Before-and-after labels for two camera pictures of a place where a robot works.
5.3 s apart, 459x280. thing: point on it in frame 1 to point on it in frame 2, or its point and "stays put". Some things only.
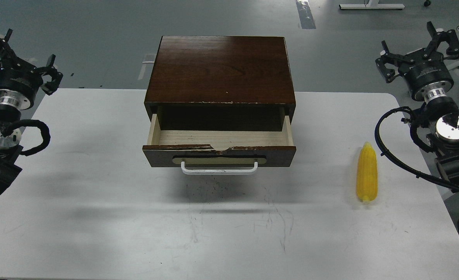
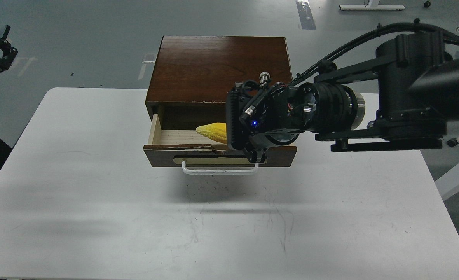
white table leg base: (373, 4) stays put
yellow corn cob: (367, 177) to (217, 131)
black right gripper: (427, 76) to (264, 113)
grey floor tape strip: (306, 15) stays put
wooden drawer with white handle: (218, 153) stays put
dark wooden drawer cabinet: (220, 83) stays put
